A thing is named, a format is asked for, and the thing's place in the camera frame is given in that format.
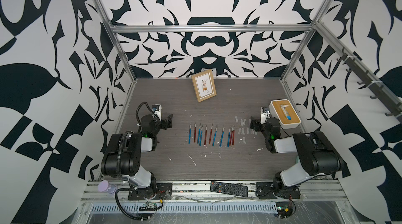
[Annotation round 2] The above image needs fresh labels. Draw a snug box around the blue knife capped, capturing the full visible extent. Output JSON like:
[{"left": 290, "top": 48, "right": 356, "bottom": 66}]
[
  {"left": 219, "top": 125, "right": 225, "bottom": 148},
  {"left": 226, "top": 128, "right": 231, "bottom": 147},
  {"left": 198, "top": 125, "right": 204, "bottom": 146}
]

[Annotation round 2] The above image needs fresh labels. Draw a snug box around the wooden picture frame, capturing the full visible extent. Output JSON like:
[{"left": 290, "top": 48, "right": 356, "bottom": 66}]
[{"left": 191, "top": 69, "right": 217, "bottom": 102}]

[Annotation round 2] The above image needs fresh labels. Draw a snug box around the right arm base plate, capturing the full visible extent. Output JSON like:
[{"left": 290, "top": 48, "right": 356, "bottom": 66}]
[{"left": 255, "top": 182, "right": 301, "bottom": 200}]

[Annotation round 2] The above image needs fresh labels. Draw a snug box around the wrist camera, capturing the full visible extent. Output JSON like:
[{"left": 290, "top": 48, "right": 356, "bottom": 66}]
[
  {"left": 152, "top": 104, "right": 162, "bottom": 120},
  {"left": 260, "top": 107, "right": 271, "bottom": 124}
]

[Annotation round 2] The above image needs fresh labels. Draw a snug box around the white box with wooden lid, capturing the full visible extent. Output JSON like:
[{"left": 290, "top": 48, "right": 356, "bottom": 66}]
[{"left": 269, "top": 99, "right": 301, "bottom": 130}]

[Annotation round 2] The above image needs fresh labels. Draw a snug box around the blue carving knife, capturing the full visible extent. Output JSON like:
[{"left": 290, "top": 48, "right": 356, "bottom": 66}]
[
  {"left": 197, "top": 124, "right": 201, "bottom": 145},
  {"left": 212, "top": 125, "right": 218, "bottom": 146}
]

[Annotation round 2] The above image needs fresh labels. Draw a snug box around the red carving knife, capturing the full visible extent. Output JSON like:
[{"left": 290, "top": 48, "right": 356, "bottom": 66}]
[
  {"left": 203, "top": 125, "right": 208, "bottom": 145},
  {"left": 228, "top": 126, "right": 234, "bottom": 147},
  {"left": 231, "top": 125, "right": 235, "bottom": 146}
]

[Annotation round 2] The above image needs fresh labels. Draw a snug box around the white cable duct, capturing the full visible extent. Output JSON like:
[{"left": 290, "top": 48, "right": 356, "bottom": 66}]
[{"left": 91, "top": 202, "right": 277, "bottom": 214}]

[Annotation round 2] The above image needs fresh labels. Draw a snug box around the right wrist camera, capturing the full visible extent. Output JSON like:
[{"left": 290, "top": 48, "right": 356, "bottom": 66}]
[{"left": 260, "top": 107, "right": 271, "bottom": 124}]

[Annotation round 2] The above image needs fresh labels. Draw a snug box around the red knife capped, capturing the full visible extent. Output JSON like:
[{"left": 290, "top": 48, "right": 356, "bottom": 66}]
[{"left": 208, "top": 124, "right": 213, "bottom": 144}]

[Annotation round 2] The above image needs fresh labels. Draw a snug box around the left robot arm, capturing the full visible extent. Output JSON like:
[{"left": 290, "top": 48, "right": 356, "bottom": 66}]
[{"left": 100, "top": 114, "right": 173, "bottom": 192}]

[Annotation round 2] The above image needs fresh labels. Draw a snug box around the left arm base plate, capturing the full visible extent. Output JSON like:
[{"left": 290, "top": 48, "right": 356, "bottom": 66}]
[{"left": 128, "top": 183, "right": 173, "bottom": 201}]

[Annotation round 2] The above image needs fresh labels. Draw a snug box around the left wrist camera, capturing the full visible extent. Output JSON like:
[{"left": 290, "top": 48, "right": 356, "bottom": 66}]
[{"left": 152, "top": 104, "right": 162, "bottom": 120}]

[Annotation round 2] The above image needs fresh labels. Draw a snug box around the black remote control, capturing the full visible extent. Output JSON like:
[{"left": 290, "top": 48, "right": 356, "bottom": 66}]
[{"left": 210, "top": 181, "right": 248, "bottom": 198}]

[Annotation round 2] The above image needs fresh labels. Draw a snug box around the black wall hook rail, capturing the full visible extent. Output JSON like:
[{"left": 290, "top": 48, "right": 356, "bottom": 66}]
[{"left": 337, "top": 47, "right": 402, "bottom": 123}]

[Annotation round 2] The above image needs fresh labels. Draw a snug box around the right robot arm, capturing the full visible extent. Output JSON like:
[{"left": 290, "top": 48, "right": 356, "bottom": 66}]
[{"left": 250, "top": 117, "right": 345, "bottom": 198}]

